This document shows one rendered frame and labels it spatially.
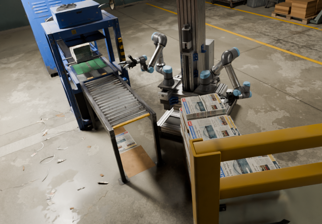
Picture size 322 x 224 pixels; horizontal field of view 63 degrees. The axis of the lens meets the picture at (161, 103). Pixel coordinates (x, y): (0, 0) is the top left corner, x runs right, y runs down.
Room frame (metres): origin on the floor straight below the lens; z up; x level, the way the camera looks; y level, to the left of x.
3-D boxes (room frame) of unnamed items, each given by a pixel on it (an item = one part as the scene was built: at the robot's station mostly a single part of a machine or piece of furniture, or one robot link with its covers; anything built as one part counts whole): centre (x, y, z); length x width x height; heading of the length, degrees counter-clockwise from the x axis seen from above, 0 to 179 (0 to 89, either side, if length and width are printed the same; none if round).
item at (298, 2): (7.56, -4.29, 0.28); 1.20 x 0.83 x 0.57; 24
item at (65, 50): (4.84, 1.49, 0.75); 1.53 x 0.64 x 0.10; 24
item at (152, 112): (2.99, 0.37, 0.74); 1.34 x 0.05 x 0.12; 24
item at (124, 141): (2.92, 0.61, 0.00); 0.37 x 0.28 x 0.01; 24
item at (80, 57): (4.33, 1.25, 0.93); 0.38 x 0.30 x 0.26; 24
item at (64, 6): (3.77, 1.11, 1.78); 0.32 x 0.28 x 0.05; 114
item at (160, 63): (3.11, -0.06, 1.19); 0.15 x 0.12 x 0.55; 33
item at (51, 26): (3.81, 1.02, 1.50); 0.94 x 0.68 x 0.10; 114
